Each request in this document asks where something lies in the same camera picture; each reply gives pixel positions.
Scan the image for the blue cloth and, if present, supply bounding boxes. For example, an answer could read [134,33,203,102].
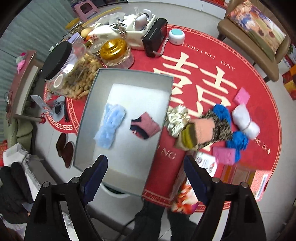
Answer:
[226,131,249,163]

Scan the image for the leopard print scrunchie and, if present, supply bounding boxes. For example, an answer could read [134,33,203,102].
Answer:
[198,110,232,149]

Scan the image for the beige tan sock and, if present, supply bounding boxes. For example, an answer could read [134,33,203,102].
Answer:
[174,118,216,152]

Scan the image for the white socks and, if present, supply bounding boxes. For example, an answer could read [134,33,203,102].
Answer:
[232,104,260,140]

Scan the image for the blue scrunchie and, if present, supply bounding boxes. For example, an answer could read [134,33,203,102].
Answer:
[212,104,231,125]

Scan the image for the gold white scrunchie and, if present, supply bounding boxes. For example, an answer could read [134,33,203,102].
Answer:
[165,105,191,138]

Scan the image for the pink sponge block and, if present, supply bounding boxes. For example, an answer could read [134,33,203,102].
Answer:
[233,87,250,105]

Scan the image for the light blue fluffy headband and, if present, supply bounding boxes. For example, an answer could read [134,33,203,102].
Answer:
[94,103,126,149]

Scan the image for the pink navy knit sock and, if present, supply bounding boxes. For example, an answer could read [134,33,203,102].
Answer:
[130,112,161,140]

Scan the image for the red gift box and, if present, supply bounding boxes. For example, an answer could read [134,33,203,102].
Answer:
[171,151,273,214]

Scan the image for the small pink sponge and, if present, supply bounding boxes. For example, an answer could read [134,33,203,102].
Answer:
[212,147,236,165]

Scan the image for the grey storage box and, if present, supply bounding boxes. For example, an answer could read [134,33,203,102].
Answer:
[73,69,174,196]

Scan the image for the brown chair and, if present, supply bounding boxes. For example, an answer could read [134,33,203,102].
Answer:
[217,1,291,82]

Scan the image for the peanut jar black lid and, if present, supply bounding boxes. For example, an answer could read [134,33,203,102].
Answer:
[42,41,99,100]

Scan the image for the gold lid glass jar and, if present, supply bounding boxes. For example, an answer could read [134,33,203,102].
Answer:
[100,38,134,69]

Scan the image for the patterned cushion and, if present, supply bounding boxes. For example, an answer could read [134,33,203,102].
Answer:
[227,1,286,61]

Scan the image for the white round gadget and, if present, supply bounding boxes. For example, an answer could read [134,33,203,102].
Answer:
[169,29,185,45]

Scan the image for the black radio device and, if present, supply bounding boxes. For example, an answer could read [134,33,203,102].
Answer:
[142,18,169,58]

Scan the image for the pink plastic stool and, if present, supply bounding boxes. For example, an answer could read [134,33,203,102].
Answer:
[74,0,99,22]

